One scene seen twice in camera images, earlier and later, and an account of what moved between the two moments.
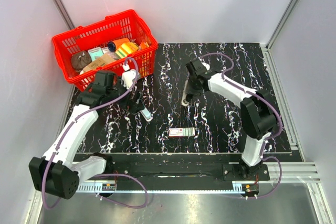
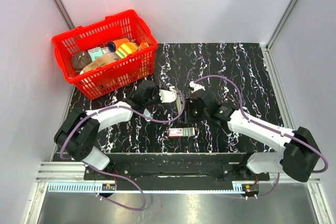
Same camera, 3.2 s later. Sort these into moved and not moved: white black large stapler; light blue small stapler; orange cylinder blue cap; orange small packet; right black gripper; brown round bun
Moved: white black large stapler; right black gripper
Not moved: brown round bun; orange cylinder blue cap; light blue small stapler; orange small packet
